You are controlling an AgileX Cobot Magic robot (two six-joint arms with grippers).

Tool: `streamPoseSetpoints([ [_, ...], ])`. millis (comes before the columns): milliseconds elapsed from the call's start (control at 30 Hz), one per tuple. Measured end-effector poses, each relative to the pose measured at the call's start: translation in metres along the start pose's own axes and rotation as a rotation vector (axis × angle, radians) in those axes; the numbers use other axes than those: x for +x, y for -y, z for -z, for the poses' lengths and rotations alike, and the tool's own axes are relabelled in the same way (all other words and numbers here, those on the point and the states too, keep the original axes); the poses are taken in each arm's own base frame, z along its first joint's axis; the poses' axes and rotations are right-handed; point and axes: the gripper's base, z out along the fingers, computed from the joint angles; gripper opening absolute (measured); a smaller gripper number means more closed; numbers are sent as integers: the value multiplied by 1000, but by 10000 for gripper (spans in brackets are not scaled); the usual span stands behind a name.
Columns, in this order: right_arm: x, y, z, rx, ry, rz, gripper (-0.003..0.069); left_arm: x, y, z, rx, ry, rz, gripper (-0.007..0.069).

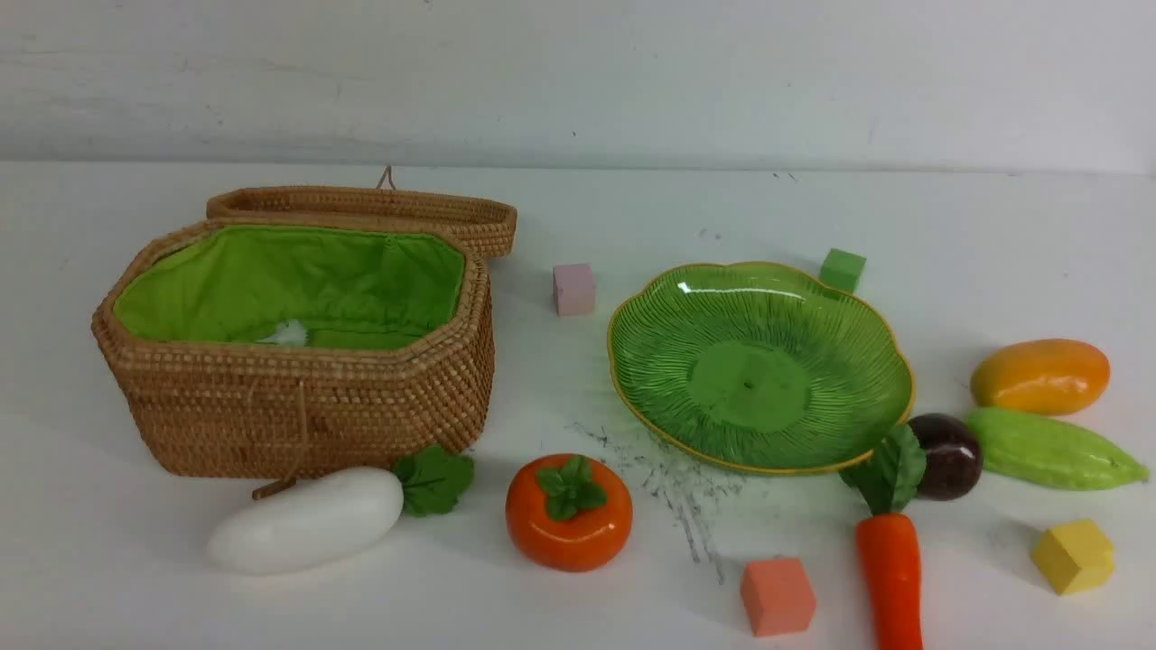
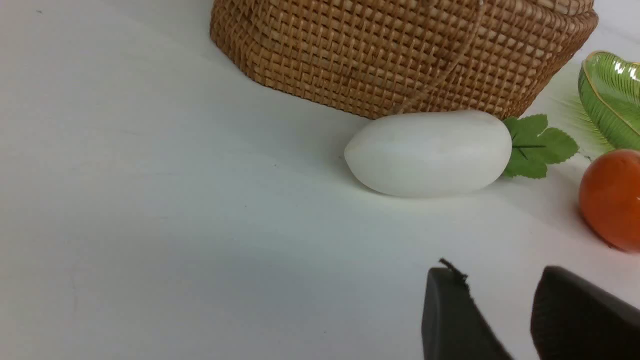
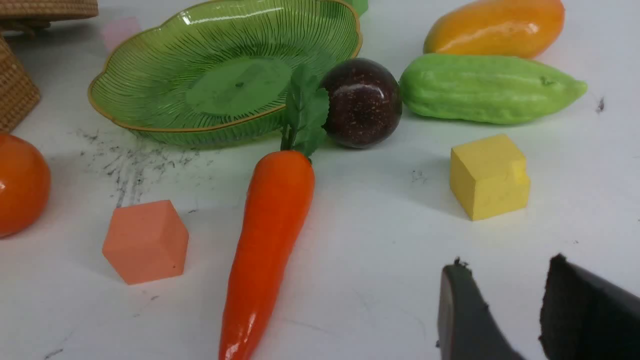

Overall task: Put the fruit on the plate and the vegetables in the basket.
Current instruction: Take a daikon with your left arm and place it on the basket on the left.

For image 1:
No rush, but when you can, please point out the salmon orange foam cube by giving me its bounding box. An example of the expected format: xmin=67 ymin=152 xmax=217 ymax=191
xmin=740 ymin=556 xmax=817 ymax=637

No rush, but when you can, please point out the green glass leaf plate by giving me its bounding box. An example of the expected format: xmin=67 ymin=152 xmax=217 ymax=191
xmin=606 ymin=263 xmax=917 ymax=477

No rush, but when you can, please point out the woven rattan basket lid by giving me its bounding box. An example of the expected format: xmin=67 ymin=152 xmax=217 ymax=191
xmin=206 ymin=185 xmax=517 ymax=258

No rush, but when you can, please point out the orange yellow toy mango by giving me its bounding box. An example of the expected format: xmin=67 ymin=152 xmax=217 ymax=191
xmin=970 ymin=339 xmax=1111 ymax=416

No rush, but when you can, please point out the yellow foam cube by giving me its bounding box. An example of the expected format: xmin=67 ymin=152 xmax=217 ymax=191
xmin=1030 ymin=518 xmax=1116 ymax=596

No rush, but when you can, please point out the green foam cube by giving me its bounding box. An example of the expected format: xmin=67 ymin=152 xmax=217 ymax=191
xmin=820 ymin=248 xmax=866 ymax=293

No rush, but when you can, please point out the woven rattan basket green lining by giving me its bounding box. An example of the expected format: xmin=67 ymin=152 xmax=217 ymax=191
xmin=91 ymin=217 xmax=496 ymax=480

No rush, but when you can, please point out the orange toy persimmon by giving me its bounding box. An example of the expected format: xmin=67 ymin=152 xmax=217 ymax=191
xmin=505 ymin=455 xmax=633 ymax=573

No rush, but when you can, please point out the white toy radish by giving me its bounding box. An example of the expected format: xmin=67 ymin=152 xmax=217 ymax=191
xmin=206 ymin=445 xmax=475 ymax=575

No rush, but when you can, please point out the pink foam cube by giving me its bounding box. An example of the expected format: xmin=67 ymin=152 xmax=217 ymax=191
xmin=553 ymin=263 xmax=596 ymax=317

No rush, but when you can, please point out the green toy bitter gourd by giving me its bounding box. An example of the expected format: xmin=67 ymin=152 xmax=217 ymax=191
xmin=965 ymin=407 xmax=1151 ymax=492

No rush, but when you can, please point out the orange toy carrot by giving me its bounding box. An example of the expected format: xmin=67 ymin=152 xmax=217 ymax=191
xmin=839 ymin=423 xmax=928 ymax=649

